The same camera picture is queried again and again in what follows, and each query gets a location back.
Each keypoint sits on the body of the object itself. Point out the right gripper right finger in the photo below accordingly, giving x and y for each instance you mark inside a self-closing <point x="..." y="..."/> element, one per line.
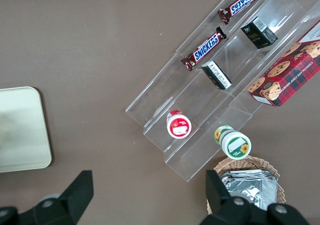
<point x="220" y="197"/>

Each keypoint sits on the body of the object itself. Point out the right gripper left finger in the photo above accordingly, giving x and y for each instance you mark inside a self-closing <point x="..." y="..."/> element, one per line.
<point x="75" y="195"/>

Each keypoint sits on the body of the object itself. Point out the light oval wicker basket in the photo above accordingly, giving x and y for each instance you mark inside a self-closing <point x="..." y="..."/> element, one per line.
<point x="240" y="163"/>

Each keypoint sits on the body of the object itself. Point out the cream rectangular tray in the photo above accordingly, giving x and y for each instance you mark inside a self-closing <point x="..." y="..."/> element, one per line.
<point x="22" y="130"/>

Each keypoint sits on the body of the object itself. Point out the stacked foil containers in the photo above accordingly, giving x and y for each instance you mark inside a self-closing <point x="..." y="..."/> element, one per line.
<point x="250" y="187"/>

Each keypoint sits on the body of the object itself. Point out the green lid yogurt cup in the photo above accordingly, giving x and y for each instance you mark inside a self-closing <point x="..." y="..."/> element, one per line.
<point x="235" y="143"/>

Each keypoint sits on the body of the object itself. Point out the red lid yogurt cup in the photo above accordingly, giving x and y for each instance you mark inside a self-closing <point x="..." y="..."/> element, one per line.
<point x="178" y="126"/>

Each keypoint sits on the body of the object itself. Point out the clear acrylic step shelf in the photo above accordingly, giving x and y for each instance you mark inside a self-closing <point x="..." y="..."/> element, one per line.
<point x="212" y="102"/>

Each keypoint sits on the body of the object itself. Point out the small black carton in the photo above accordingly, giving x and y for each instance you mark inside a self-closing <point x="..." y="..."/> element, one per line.
<point x="217" y="75"/>
<point x="260" y="33"/>

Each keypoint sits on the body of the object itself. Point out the red tartan cookie box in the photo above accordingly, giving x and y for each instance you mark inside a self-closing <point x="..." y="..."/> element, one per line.
<point x="287" y="70"/>

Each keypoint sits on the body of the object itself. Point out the Snickers chocolate bar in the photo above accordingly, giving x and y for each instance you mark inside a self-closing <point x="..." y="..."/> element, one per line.
<point x="243" y="3"/>
<point x="205" y="48"/>

